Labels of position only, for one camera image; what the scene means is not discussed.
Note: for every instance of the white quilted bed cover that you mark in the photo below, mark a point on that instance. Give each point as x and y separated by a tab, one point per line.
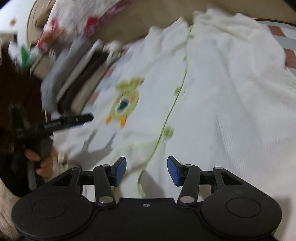
69	14

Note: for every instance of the white waffle garment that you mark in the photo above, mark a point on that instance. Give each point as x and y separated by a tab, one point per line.
208	104

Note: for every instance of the white fluffy mat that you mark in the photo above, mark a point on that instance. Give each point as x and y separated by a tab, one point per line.
7	208

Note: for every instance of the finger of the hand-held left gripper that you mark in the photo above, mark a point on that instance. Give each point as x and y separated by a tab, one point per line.
69	121

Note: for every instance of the checked rug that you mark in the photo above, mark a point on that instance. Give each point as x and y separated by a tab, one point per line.
286	39

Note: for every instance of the white furniture panel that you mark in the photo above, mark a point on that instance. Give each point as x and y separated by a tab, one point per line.
9	14

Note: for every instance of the dark grey folded garment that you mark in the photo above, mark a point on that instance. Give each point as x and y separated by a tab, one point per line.
85	78

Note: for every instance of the white knit folded garment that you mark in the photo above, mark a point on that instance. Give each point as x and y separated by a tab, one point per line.
113	46

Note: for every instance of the person's left hand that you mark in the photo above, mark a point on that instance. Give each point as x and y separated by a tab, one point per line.
44	168

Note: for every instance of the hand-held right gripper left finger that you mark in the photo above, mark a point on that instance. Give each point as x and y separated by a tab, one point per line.
120	170

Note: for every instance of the cream folded garment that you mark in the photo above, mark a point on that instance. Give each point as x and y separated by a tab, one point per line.
92	92

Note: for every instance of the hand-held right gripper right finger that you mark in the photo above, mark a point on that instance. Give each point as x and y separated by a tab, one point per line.
174	171

